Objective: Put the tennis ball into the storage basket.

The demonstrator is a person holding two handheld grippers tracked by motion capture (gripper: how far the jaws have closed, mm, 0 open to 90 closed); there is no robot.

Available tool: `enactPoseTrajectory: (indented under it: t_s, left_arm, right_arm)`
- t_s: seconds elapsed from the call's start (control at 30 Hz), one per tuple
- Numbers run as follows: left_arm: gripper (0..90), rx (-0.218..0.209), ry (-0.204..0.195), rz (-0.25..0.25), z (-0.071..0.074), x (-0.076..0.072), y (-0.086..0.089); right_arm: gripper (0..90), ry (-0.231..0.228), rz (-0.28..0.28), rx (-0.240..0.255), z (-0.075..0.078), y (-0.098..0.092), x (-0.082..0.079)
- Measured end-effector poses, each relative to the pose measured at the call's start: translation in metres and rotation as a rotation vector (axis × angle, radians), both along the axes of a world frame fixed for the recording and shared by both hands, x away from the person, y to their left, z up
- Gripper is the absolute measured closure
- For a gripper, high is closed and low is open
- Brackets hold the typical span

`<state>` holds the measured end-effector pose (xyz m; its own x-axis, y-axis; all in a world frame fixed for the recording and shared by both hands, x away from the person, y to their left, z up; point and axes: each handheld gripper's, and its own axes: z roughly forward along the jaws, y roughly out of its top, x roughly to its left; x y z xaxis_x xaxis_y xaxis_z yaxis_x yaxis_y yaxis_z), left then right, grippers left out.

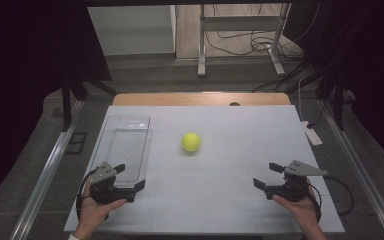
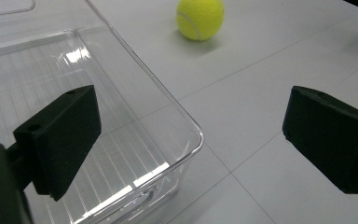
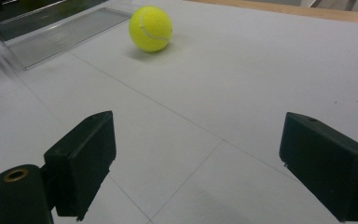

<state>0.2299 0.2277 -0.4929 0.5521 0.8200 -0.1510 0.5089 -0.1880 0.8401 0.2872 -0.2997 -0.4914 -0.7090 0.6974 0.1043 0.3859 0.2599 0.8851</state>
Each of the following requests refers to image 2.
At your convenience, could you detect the clear plastic tray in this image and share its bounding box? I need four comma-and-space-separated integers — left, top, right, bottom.
0, 0, 205, 224

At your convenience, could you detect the yellow tennis ball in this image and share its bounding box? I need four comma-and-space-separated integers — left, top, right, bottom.
175, 0, 226, 42

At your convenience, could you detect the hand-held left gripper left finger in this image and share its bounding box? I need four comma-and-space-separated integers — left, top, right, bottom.
12, 84, 103, 202

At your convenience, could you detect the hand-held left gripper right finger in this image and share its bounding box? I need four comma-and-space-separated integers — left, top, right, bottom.
282, 85, 358, 195

